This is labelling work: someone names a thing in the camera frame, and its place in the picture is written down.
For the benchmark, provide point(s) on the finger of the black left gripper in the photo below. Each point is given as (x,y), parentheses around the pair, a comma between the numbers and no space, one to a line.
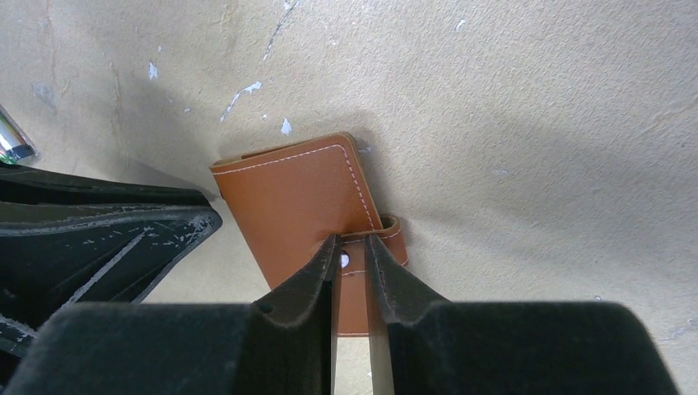
(26,185)
(53,256)

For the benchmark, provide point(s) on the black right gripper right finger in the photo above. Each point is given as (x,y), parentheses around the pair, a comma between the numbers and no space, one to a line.
(423,343)

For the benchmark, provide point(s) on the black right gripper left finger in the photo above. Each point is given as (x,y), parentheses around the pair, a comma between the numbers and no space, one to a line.
(283,343)

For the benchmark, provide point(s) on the brown leather card holder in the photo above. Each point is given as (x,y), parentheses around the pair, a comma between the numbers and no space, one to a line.
(287,200)

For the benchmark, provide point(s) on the pack of coloured markers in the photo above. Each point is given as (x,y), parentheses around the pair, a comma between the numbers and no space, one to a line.
(16,148)

